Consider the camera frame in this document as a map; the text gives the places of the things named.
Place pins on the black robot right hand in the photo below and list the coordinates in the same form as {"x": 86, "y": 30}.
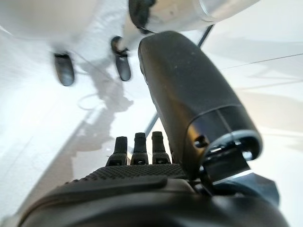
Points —
{"x": 189, "y": 94}

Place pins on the black robot left foot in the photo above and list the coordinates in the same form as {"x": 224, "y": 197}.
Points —
{"x": 123, "y": 66}

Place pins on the black robot foot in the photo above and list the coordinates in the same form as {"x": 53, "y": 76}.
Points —
{"x": 123, "y": 66}
{"x": 64, "y": 71}

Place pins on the grey robot body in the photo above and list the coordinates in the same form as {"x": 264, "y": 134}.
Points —
{"x": 170, "y": 14}

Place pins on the black robot right foot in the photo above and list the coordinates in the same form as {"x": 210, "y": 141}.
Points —
{"x": 64, "y": 71}

